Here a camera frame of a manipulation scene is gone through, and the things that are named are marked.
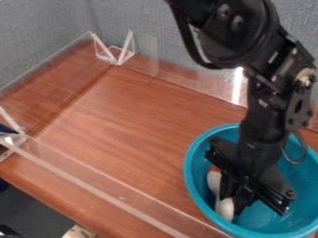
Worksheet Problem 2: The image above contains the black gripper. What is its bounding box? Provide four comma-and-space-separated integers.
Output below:
204, 128, 296, 216

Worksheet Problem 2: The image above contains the white toy mushroom brown cap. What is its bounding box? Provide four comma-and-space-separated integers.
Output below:
206, 165, 235, 222

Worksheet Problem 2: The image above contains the blue plastic bowl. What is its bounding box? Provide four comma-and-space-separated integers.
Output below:
184, 124, 318, 238

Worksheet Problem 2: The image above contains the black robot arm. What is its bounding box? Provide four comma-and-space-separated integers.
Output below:
164, 0, 316, 215

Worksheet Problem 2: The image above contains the clear acrylic back barrier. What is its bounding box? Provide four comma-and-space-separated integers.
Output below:
123, 34, 247, 107

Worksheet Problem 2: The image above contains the clear acrylic barrier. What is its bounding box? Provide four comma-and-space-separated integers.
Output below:
123, 34, 247, 107
0, 32, 97, 92
0, 134, 228, 238

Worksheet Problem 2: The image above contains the clear acrylic front barrier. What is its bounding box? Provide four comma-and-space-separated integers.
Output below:
0, 134, 228, 238

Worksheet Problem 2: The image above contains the clear acrylic left barrier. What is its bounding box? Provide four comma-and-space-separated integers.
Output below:
0, 32, 97, 92

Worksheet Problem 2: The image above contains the black cable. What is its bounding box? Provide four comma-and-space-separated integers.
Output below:
279, 131, 310, 165

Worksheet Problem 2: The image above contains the clear acrylic corner bracket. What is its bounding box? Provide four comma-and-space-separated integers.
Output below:
91, 30, 135, 65

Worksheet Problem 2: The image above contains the clear acrylic left bracket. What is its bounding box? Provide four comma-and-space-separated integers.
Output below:
0, 106, 26, 163

